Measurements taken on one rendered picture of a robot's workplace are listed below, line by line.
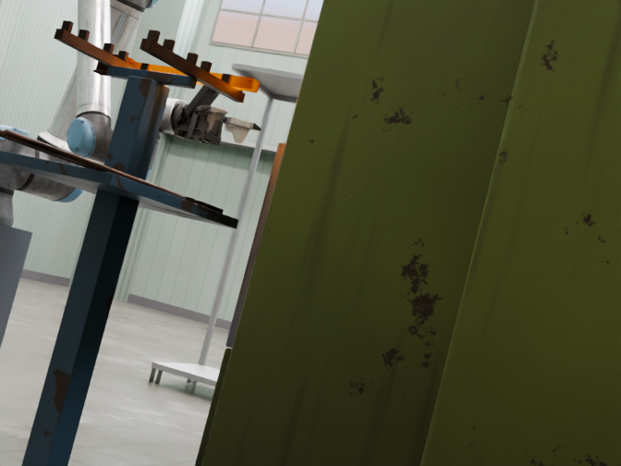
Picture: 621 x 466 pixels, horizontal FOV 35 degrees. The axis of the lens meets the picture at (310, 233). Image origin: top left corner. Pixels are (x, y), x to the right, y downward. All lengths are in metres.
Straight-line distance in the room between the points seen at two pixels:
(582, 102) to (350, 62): 0.47
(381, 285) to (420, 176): 0.19
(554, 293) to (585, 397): 0.15
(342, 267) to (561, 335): 0.43
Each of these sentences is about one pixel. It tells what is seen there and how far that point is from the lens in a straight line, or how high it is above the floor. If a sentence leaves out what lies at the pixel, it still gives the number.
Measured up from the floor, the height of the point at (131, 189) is 0.71.
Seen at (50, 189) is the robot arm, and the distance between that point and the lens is 2.98.
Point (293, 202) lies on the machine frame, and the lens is 1.75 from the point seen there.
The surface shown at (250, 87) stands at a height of 0.98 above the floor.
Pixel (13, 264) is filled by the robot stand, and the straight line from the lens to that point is 2.94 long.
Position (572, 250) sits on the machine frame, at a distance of 1.43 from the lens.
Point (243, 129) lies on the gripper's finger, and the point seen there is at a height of 0.98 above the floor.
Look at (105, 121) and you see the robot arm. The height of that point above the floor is 0.92.
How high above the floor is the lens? 0.60
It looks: 4 degrees up
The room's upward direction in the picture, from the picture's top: 14 degrees clockwise
